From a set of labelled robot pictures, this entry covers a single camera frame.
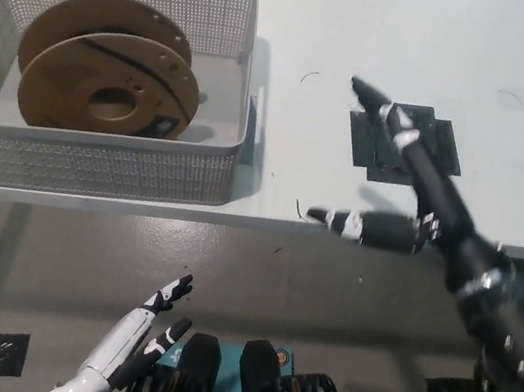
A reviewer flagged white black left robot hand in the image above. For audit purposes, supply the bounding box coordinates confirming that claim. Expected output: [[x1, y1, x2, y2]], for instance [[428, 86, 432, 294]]
[[79, 258, 202, 392]]

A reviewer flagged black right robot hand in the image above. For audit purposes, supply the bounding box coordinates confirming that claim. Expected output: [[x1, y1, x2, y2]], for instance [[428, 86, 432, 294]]
[[297, 70, 524, 307]]

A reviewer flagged brown cardboard filament spool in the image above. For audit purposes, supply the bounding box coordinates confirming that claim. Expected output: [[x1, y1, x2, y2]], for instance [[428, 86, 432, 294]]
[[4, 0, 215, 156]]

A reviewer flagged grey perforated plastic basket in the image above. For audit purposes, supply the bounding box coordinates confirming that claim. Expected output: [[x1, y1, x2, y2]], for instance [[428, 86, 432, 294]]
[[0, 0, 272, 230]]

